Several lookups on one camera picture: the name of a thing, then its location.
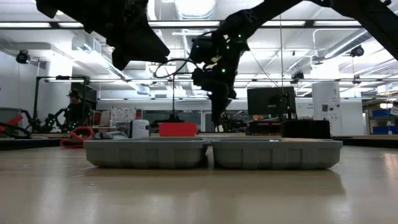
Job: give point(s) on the red storage crate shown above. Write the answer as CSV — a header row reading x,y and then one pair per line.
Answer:
x,y
97,117

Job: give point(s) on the black box on table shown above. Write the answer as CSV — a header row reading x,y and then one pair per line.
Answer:
x,y
306,129

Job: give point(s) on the red hand tool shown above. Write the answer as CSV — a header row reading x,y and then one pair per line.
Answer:
x,y
14,120

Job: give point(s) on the red plastic bin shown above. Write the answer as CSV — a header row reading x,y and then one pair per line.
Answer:
x,y
178,129

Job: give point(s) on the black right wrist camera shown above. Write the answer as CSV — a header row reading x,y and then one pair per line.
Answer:
x,y
202,49

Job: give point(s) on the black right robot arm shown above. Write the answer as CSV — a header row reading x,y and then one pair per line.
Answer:
x,y
373,18

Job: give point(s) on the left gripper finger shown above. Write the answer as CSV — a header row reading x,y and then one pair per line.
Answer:
x,y
140,46

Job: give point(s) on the white canister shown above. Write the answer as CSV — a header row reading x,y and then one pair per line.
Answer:
x,y
140,128

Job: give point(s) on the grey plastic tool case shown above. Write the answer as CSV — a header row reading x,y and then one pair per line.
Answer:
x,y
146,154

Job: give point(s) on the black ceiling camera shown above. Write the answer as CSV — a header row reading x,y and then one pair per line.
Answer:
x,y
22,57
297,77
357,51

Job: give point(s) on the blue storage bins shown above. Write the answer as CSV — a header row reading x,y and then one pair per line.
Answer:
x,y
385,123

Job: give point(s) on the black aluminium table frame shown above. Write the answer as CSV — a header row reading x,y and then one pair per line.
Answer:
x,y
357,142

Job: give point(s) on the yellow tag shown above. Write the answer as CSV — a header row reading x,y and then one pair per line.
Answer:
x,y
214,59

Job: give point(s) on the slim silver metal tool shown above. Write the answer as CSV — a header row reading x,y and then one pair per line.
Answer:
x,y
273,140

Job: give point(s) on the black background robot arm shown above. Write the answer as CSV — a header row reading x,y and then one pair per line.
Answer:
x,y
239,124
46,123

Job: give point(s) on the black computer monitor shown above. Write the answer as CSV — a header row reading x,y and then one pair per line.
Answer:
x,y
267,101

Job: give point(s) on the black rig frame with light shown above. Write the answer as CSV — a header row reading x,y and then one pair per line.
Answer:
x,y
36,99

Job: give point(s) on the person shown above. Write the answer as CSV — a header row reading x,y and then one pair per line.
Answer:
x,y
76,112

